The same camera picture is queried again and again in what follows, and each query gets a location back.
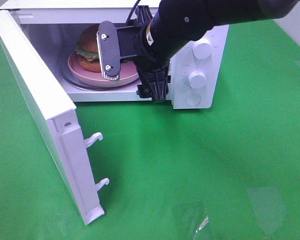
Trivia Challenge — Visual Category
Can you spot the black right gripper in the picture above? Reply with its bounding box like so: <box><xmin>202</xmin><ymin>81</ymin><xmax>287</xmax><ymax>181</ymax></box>
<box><xmin>96</xmin><ymin>20</ymin><xmax>171</xmax><ymax>102</ymax></box>

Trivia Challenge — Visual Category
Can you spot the pink plate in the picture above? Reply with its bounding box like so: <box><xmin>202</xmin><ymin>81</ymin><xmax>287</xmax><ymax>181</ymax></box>
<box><xmin>67</xmin><ymin>52</ymin><xmax>139</xmax><ymax>88</ymax></box>

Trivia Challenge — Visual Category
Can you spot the burger with lettuce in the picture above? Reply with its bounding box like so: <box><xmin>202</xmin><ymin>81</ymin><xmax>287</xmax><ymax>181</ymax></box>
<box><xmin>75</xmin><ymin>24</ymin><xmax>101</xmax><ymax>73</ymax></box>

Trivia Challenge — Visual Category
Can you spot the round door release button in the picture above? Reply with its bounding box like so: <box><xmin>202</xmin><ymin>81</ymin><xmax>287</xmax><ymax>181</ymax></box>
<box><xmin>185</xmin><ymin>93</ymin><xmax>201</xmax><ymax>106</ymax></box>

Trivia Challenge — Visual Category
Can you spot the white microwave door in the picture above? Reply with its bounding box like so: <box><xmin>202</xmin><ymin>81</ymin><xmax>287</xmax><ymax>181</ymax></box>
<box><xmin>0</xmin><ymin>10</ymin><xmax>110</xmax><ymax>225</ymax></box>

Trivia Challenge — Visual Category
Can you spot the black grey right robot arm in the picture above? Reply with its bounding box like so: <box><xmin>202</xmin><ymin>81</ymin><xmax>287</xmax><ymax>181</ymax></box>
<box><xmin>96</xmin><ymin>0</ymin><xmax>296</xmax><ymax>102</ymax></box>

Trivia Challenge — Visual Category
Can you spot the white microwave oven body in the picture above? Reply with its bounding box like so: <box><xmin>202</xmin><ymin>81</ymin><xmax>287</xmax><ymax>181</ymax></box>
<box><xmin>0</xmin><ymin>0</ymin><xmax>229</xmax><ymax>109</ymax></box>

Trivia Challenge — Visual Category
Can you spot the glass microwave turntable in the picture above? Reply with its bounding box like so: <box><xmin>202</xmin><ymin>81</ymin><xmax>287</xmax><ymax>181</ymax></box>
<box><xmin>60</xmin><ymin>60</ymin><xmax>140</xmax><ymax>91</ymax></box>

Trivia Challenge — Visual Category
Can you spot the green table mat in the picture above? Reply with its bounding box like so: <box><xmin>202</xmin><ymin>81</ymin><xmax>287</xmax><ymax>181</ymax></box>
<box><xmin>0</xmin><ymin>21</ymin><xmax>300</xmax><ymax>240</ymax></box>

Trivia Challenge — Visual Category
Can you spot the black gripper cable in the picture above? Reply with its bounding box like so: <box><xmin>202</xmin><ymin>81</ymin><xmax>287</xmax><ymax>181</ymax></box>
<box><xmin>126</xmin><ymin>0</ymin><xmax>142</xmax><ymax>26</ymax></box>

